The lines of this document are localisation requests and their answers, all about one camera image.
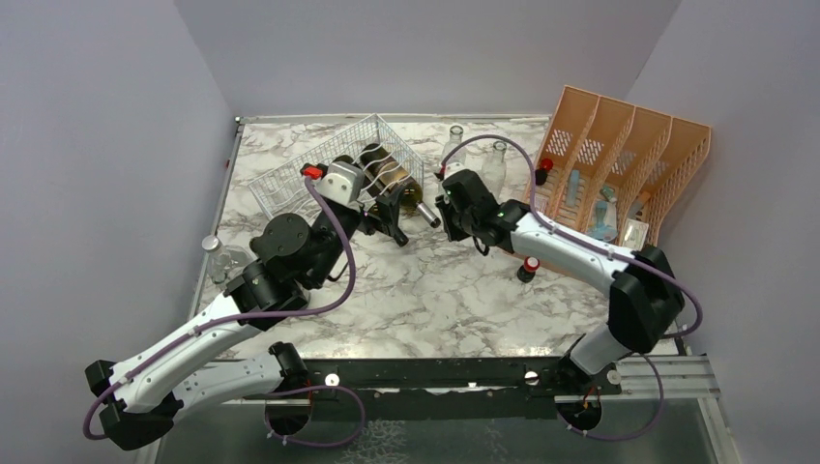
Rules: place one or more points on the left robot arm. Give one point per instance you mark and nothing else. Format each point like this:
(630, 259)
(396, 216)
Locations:
(301, 269)

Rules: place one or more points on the red-cap bottle in organizer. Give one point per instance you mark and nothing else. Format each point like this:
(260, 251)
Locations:
(543, 168)

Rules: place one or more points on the white wire wine rack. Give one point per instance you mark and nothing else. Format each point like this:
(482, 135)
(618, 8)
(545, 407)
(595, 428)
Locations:
(285, 189)

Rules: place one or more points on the small red-cap black bottle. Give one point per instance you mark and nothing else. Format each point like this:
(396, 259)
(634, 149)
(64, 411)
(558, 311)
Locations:
(528, 269)

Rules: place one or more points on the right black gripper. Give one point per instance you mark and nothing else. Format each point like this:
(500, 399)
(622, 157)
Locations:
(445, 205)

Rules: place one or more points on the dark-neck green wine bottle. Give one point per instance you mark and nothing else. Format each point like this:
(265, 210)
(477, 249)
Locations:
(355, 161)

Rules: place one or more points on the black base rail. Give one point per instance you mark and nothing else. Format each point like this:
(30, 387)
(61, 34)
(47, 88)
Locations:
(436, 390)

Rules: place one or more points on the clear square glass bottle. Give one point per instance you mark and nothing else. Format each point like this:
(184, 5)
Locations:
(455, 139)

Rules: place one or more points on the clear jar silver lid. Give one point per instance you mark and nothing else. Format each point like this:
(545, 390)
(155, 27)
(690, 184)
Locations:
(224, 262)

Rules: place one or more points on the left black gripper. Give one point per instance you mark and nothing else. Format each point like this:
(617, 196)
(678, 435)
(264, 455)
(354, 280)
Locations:
(389, 207)

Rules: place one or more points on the orange plastic file organizer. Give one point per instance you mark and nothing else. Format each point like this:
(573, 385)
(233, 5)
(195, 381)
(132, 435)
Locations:
(593, 142)

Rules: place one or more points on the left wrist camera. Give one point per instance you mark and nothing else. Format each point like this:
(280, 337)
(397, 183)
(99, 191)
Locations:
(339, 182)

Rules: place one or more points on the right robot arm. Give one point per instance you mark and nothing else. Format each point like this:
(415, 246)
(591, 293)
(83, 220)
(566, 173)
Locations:
(642, 301)

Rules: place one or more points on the silver-neck green wine bottle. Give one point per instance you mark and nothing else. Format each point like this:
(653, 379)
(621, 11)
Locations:
(385, 175)

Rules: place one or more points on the blue item in organizer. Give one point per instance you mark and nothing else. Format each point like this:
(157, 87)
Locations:
(603, 225)

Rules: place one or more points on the white packet in organizer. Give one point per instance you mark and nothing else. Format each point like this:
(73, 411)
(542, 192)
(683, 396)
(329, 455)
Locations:
(634, 234)

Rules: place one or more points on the clear textured glass bottle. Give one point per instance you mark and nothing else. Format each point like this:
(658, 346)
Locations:
(494, 169)

